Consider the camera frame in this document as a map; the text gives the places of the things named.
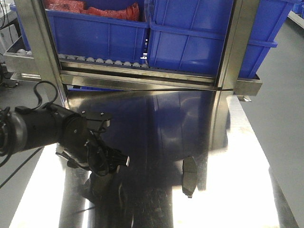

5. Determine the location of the blue plastic bin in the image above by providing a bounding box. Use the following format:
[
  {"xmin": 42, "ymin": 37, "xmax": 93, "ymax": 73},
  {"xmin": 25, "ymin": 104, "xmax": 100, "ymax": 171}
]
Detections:
[
  {"xmin": 46, "ymin": 0, "xmax": 149, "ymax": 63},
  {"xmin": 147, "ymin": 0, "xmax": 296, "ymax": 78}
]

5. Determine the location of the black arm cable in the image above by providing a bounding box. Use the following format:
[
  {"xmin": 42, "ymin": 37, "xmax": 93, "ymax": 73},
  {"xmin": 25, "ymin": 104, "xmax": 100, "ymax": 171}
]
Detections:
[{"xmin": 0, "ymin": 80, "xmax": 59, "ymax": 188}]

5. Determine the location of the stainless steel rack frame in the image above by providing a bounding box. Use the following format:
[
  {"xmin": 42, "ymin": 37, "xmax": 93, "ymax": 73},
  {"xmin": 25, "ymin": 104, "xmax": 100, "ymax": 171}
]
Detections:
[{"xmin": 4, "ymin": 0, "xmax": 262, "ymax": 105}]

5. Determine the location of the roller conveyor track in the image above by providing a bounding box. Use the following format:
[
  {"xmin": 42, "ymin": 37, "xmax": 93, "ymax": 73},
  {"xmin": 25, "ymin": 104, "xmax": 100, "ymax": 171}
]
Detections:
[{"xmin": 58, "ymin": 54, "xmax": 149, "ymax": 68}]

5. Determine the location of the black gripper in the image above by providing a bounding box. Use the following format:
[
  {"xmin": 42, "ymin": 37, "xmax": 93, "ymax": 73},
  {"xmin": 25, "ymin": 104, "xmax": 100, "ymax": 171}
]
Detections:
[{"xmin": 56, "ymin": 128, "xmax": 130, "ymax": 176}]

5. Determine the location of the right blue plastic bin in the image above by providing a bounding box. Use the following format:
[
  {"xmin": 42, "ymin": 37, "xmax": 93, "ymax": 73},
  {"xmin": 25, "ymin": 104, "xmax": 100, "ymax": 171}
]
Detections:
[{"xmin": 147, "ymin": 0, "xmax": 296, "ymax": 78}]

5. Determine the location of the brake pad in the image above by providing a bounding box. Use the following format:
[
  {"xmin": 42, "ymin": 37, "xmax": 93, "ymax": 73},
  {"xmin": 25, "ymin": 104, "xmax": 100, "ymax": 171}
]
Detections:
[
  {"xmin": 81, "ymin": 172, "xmax": 113, "ymax": 203},
  {"xmin": 182, "ymin": 156, "xmax": 198, "ymax": 199}
]

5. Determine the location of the left blue plastic bin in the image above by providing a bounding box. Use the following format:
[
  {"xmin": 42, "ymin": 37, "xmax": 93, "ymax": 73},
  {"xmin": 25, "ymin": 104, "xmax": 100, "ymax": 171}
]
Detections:
[{"xmin": 46, "ymin": 0, "xmax": 149, "ymax": 63}]

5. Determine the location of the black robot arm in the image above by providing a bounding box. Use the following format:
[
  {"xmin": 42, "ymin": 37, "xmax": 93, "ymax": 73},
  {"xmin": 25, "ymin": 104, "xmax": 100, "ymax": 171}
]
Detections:
[{"xmin": 0, "ymin": 103, "xmax": 130, "ymax": 176}]

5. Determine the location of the red mesh bag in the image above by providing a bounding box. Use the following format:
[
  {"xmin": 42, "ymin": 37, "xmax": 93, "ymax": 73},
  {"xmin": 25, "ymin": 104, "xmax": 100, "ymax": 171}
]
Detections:
[{"xmin": 44, "ymin": 0, "xmax": 140, "ymax": 21}]

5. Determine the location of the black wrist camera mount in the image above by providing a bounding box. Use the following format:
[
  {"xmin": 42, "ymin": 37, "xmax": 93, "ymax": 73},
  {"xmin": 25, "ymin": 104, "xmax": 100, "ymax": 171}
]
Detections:
[{"xmin": 80, "ymin": 110, "xmax": 113, "ymax": 133}]

